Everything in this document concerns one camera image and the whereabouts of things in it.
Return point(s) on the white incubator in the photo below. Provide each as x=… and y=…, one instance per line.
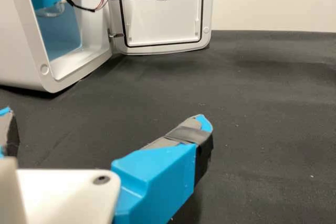
x=18, y=37

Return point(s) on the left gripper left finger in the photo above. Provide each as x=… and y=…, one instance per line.
x=8, y=132

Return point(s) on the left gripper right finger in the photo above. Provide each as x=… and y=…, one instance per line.
x=160, y=171

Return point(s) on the incubator door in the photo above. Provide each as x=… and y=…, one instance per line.
x=162, y=22

